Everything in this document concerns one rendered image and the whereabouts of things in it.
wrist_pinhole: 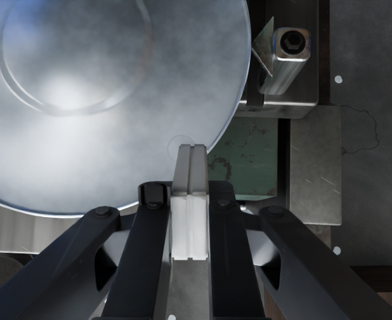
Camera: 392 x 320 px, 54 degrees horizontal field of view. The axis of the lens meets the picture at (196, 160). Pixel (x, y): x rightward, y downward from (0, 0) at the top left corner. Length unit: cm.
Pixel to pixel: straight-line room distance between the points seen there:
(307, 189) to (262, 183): 5
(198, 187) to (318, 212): 32
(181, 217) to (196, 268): 94
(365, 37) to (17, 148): 111
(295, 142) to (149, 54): 21
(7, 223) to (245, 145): 26
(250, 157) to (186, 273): 69
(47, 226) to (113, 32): 16
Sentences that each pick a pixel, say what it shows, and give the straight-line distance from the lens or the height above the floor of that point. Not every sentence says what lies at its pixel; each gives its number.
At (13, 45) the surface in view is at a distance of 36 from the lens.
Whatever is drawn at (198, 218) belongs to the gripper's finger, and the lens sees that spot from 15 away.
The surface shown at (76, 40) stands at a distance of 34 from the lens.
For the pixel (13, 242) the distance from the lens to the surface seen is 34.
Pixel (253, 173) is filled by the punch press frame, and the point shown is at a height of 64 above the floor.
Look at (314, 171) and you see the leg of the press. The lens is 46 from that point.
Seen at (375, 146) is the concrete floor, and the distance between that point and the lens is 121.
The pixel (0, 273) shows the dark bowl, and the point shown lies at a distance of 122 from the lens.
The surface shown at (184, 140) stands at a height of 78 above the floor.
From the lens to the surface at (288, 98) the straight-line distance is 41.
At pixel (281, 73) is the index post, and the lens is 35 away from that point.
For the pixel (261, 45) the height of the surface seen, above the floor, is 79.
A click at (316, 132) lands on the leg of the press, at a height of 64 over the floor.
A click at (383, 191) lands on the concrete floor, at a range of 120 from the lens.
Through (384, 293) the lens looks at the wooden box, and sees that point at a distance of 82.
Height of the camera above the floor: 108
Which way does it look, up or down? 82 degrees down
